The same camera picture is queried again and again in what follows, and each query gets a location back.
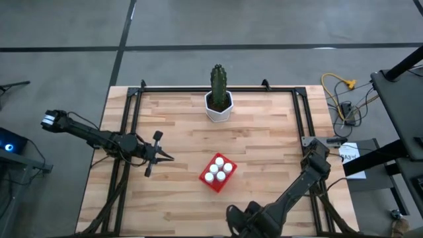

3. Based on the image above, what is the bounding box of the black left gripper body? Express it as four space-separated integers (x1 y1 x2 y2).
137 130 165 178

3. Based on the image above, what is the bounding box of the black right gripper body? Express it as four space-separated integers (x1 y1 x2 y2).
226 201 285 238

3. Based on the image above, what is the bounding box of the red plastic slotted basket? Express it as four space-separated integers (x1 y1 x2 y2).
198 152 239 194

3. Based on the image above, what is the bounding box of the green cactus plant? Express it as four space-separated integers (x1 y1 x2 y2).
210 63 228 108

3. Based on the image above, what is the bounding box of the grey metal mounting plate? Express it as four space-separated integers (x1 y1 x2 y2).
300 136 348 149

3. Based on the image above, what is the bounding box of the white printed paper sheet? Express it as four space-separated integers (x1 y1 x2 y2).
338 141 367 180

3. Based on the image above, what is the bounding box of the black cart beam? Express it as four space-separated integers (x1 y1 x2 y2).
342 138 412 178

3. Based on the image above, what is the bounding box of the black computer blue light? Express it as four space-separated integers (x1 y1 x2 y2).
0 127 29 155

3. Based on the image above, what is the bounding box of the person's shoe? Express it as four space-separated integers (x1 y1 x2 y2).
389 218 411 238

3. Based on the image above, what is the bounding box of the black power strip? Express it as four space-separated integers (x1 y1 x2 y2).
340 101 357 127

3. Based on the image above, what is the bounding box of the dark grey desk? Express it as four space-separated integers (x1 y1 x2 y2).
0 150 54 238

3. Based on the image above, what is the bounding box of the black tripod leg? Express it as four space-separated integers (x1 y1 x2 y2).
0 80 31 112

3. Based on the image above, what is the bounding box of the dark grey cart top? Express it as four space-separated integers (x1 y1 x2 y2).
369 64 423 161

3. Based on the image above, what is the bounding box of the black slanted pole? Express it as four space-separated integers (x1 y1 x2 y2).
385 44 423 83

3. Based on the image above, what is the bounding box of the black aluminium table frame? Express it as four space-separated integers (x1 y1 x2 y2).
98 79 334 237

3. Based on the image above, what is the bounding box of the black cable bundle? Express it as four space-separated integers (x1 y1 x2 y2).
310 184 356 237
77 155 132 237

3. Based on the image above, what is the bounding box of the grey cart base plate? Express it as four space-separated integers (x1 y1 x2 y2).
346 138 410 216

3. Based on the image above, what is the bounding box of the yellow extension cable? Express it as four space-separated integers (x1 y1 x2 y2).
321 73 358 113

